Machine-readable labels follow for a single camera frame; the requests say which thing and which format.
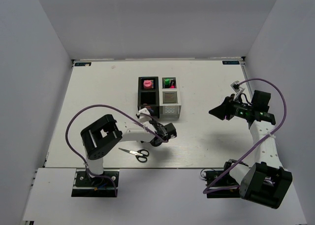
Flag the pink correction tape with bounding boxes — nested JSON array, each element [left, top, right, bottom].
[[143, 103, 158, 115]]

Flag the pink glue stick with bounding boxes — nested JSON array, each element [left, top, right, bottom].
[[143, 80, 153, 90]]

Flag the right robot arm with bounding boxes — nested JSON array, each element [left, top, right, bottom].
[[205, 91, 292, 209]]

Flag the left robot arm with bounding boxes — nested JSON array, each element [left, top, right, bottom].
[[80, 113, 177, 185]]

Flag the white slotted organizer box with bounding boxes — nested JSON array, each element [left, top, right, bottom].
[[158, 77, 182, 119]]

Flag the right blue corner label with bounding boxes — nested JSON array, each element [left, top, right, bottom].
[[222, 61, 240, 65]]

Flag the blue corner label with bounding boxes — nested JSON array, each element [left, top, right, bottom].
[[74, 62, 92, 66], [222, 61, 240, 65]]

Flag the left blue corner label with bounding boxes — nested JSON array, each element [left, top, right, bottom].
[[74, 62, 92, 66]]

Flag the black handled scissors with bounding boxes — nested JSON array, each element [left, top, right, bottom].
[[119, 148, 150, 163]]

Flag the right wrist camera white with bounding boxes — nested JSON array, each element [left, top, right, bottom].
[[230, 81, 245, 101]]

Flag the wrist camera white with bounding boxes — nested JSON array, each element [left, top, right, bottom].
[[230, 81, 245, 101], [136, 108, 152, 123]]

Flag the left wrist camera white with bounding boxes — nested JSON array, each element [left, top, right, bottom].
[[136, 108, 152, 123]]

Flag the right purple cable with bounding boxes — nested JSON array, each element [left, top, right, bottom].
[[202, 78, 287, 195]]

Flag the purple cable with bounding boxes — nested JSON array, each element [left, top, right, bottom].
[[65, 104, 170, 196], [202, 78, 287, 195]]

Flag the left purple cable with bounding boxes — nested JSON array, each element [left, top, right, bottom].
[[65, 104, 170, 196]]

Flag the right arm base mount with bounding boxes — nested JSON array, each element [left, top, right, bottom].
[[200, 168, 240, 199]]

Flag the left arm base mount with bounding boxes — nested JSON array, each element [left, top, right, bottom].
[[71, 170, 119, 198]]

